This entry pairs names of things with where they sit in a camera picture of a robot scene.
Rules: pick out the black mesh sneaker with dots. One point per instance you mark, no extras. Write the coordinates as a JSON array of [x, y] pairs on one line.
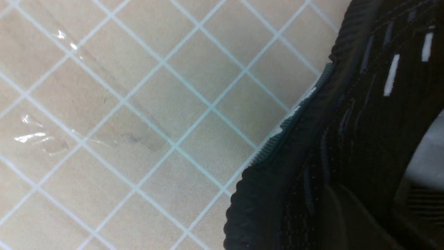
[[359, 164]]

